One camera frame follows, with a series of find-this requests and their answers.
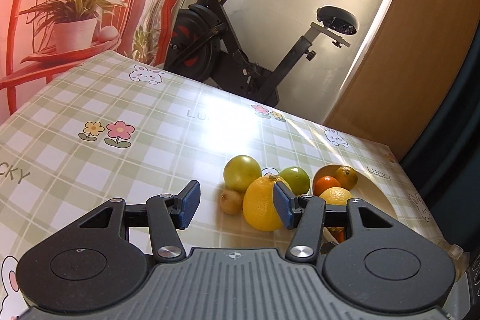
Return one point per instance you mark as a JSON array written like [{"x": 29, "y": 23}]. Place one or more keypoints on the green citrus fruit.
[{"x": 298, "y": 179}]

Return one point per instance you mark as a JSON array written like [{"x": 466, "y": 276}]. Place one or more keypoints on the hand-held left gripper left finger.
[{"x": 189, "y": 203}]

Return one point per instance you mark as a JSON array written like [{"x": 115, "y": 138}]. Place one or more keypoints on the clear plastic object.
[{"x": 455, "y": 251}]

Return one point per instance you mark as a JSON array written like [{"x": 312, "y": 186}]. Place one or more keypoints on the yellow-green citrus fruit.
[{"x": 240, "y": 172}]

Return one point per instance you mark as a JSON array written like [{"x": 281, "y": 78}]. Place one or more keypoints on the wooden cabinet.
[{"x": 393, "y": 61}]

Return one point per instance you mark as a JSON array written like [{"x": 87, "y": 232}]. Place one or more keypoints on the brown kiwi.
[{"x": 230, "y": 200}]

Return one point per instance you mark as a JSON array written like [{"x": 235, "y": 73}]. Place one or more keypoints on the green checked tablecloth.
[{"x": 150, "y": 155}]

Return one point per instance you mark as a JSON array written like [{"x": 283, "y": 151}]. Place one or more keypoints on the bright orange tangerine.
[{"x": 325, "y": 185}]

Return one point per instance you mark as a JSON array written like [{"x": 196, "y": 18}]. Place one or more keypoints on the black exercise bike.
[{"x": 198, "y": 46}]

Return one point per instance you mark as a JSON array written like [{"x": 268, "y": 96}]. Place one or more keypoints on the small yellow lemon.
[{"x": 335, "y": 195}]

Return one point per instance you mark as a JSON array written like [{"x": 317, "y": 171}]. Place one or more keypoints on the greenish orange tangerine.
[
  {"x": 347, "y": 175},
  {"x": 337, "y": 232}
]

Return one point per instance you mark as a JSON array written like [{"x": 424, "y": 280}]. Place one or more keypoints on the large yellow lemon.
[{"x": 260, "y": 205}]

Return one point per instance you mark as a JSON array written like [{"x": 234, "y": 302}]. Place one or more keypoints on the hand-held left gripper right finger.
[{"x": 283, "y": 205}]

